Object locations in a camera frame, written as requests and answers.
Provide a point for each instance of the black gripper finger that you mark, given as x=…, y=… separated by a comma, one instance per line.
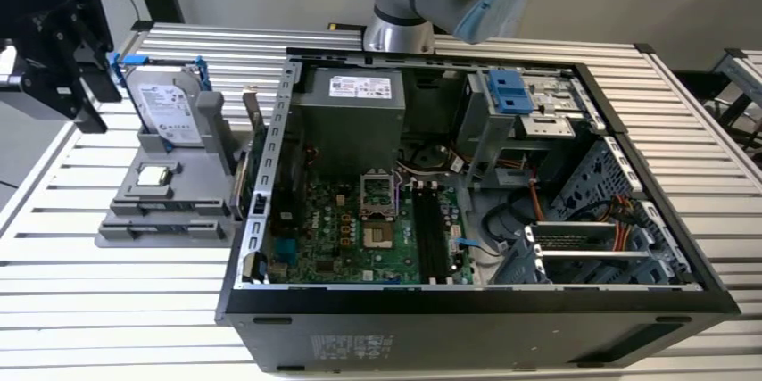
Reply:
x=53, y=82
x=93, y=24

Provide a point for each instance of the black RAM slot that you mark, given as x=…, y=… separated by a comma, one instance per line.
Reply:
x=421, y=234
x=439, y=234

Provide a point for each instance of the hard disk in blue carrier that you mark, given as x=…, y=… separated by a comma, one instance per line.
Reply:
x=162, y=104

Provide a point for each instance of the silver CPU chip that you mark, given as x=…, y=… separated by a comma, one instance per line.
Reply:
x=153, y=176

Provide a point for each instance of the green graphics card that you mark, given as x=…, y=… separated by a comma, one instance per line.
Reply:
x=257, y=140

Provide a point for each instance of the grey plastic parts rack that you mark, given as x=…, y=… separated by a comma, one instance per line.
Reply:
x=166, y=238

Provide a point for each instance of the yellow black connector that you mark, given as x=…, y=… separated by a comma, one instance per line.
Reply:
x=333, y=26

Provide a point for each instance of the grey power supply unit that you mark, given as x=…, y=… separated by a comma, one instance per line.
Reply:
x=351, y=131

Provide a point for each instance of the blue expansion slot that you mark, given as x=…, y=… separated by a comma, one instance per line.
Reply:
x=285, y=251

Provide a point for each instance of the green Dell motherboard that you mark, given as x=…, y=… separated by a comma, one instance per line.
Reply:
x=333, y=260

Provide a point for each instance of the CPU socket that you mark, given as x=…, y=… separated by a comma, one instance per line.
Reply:
x=376, y=236

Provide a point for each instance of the blue drive bay latch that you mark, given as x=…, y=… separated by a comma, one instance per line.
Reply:
x=508, y=91

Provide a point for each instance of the grey optical drive cage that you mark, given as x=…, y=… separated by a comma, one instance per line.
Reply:
x=547, y=126

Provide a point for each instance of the black open PC case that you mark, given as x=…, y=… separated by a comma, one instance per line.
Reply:
x=476, y=332

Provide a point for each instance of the grey metal disk bay cage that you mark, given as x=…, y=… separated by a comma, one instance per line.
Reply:
x=588, y=236

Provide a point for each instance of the aluminium slat side table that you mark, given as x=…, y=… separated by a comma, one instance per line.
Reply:
x=738, y=62

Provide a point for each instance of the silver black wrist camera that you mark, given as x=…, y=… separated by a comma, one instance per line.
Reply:
x=10, y=68

